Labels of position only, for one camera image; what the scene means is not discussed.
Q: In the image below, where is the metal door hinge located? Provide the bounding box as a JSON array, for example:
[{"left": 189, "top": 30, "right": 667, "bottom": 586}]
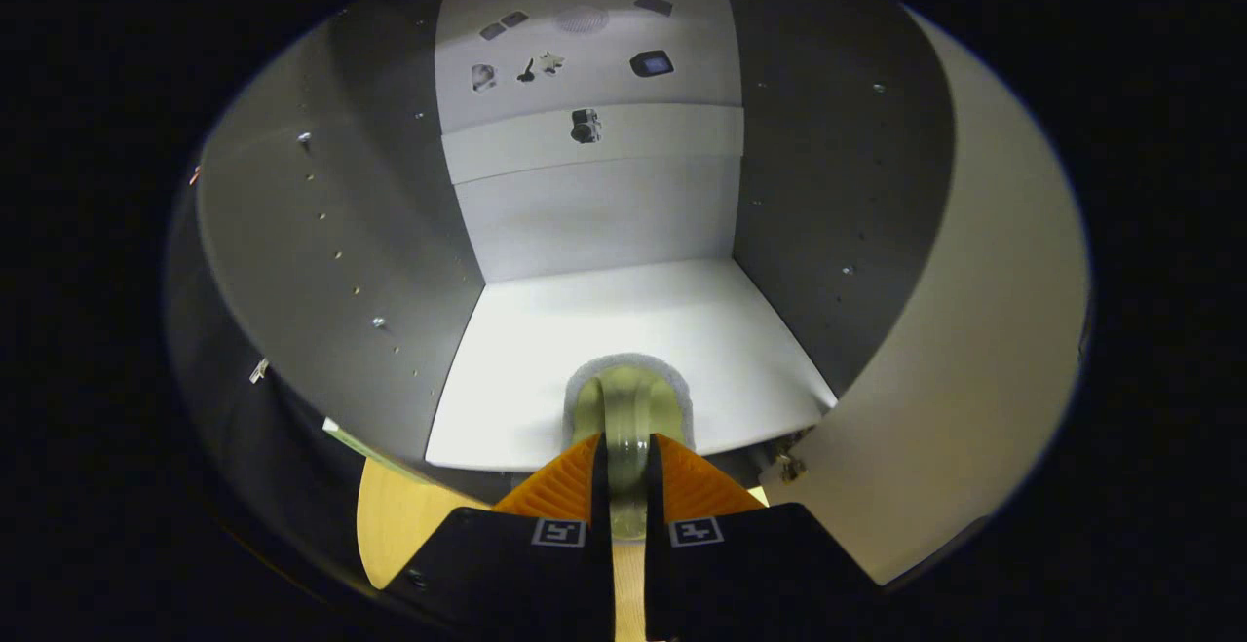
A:
[{"left": 776, "top": 431, "right": 812, "bottom": 484}]

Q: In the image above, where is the beige cabinet door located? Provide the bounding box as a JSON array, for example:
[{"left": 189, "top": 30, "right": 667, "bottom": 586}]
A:
[{"left": 758, "top": 7, "right": 1094, "bottom": 586}]

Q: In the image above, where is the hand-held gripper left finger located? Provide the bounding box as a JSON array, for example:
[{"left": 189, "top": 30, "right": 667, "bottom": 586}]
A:
[{"left": 385, "top": 434, "right": 616, "bottom": 642}]

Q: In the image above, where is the white cabinet shelf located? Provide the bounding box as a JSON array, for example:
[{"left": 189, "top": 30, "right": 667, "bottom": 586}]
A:
[{"left": 425, "top": 256, "right": 839, "bottom": 473}]

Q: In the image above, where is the dark grey cabinet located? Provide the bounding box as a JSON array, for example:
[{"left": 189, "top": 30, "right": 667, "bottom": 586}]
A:
[{"left": 195, "top": 0, "right": 961, "bottom": 487}]

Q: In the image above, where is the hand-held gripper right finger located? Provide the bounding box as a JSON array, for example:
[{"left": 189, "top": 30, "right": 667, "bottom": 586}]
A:
[{"left": 645, "top": 433, "right": 884, "bottom": 642}]

